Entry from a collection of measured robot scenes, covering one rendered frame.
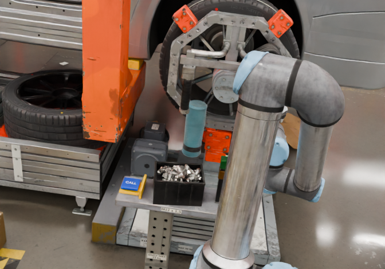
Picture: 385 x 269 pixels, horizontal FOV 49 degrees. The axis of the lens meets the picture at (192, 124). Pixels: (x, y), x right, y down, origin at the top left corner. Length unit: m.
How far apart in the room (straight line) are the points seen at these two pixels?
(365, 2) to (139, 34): 1.13
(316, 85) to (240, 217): 0.40
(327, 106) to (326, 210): 1.69
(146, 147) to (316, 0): 1.11
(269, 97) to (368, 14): 1.35
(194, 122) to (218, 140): 0.22
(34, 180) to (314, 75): 1.66
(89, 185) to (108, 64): 0.71
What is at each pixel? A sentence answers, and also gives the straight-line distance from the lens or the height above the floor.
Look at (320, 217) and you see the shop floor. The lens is 2.60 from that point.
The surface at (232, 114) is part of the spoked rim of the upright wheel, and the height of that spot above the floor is 0.62.
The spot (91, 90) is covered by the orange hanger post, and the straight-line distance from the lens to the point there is 1.85.
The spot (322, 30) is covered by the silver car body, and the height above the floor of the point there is 1.03.
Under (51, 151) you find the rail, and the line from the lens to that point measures 2.17.
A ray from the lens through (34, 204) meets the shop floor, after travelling 2.45.
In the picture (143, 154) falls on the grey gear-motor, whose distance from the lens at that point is 2.12.
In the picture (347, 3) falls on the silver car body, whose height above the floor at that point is 1.17.
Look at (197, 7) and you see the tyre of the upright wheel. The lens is 1.91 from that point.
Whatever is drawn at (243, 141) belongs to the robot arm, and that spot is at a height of 1.02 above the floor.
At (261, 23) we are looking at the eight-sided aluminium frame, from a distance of 1.83.
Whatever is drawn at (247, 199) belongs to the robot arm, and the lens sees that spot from 1.11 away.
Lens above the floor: 1.53
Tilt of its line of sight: 28 degrees down
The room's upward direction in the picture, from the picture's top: 7 degrees clockwise
